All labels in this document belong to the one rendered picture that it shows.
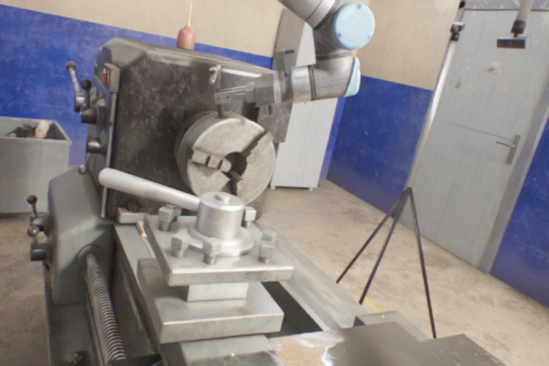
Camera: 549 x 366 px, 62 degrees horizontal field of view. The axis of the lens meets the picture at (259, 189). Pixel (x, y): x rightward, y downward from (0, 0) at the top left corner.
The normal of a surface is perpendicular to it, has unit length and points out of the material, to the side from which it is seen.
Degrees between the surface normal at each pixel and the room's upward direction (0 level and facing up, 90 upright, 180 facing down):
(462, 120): 90
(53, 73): 90
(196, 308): 0
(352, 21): 92
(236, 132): 90
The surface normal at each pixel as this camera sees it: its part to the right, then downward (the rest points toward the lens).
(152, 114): 0.43, 0.34
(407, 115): -0.88, -0.04
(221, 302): 0.19, -0.94
